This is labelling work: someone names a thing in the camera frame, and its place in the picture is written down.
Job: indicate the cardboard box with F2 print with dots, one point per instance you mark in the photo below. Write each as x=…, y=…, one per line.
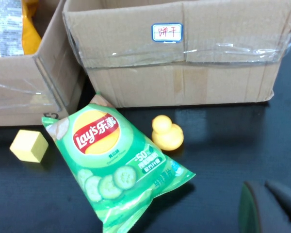
x=14, y=80

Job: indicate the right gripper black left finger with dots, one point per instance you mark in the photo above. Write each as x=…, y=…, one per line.
x=259, y=213

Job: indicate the yellow rubber duck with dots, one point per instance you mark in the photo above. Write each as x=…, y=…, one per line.
x=167, y=138

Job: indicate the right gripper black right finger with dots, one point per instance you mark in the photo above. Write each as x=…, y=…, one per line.
x=288, y=201

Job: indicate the yellow foam cube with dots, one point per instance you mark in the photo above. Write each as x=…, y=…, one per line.
x=26, y=144

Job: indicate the green Lay's chips bag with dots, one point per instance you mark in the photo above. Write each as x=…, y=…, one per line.
x=106, y=157

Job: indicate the cardboard box with handwritten label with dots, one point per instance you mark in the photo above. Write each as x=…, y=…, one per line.
x=208, y=80

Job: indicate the orange-yellow snack bag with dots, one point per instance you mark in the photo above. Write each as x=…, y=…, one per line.
x=26, y=36

